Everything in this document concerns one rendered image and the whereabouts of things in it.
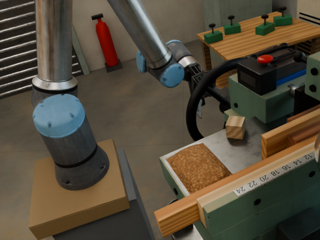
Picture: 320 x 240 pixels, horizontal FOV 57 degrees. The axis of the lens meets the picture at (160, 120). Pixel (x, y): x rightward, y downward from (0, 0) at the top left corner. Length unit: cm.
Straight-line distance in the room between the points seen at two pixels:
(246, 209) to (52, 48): 76
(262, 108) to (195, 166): 20
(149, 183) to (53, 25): 116
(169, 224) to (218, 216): 7
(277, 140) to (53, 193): 76
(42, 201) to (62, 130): 27
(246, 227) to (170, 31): 324
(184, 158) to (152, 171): 136
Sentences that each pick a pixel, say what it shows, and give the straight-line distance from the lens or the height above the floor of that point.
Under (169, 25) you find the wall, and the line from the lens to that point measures 360.
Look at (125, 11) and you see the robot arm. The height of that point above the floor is 109.
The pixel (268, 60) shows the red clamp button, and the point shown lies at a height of 102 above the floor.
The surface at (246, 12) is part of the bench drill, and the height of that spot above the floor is 47.
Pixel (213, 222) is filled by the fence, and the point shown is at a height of 93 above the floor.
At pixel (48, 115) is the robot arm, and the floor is 89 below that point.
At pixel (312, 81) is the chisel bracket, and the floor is 103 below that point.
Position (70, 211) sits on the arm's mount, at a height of 61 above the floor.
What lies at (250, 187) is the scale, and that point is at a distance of 45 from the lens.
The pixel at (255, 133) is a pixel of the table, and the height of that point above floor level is 90.
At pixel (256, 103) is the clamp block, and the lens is 65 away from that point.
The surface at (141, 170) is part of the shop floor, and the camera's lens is 194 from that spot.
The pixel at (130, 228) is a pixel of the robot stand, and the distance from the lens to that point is 113.
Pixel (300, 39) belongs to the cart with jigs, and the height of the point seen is 52.
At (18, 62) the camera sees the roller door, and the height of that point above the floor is 34.
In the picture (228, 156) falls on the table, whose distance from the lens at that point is 58.
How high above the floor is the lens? 129
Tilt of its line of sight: 34 degrees down
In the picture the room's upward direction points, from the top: 14 degrees counter-clockwise
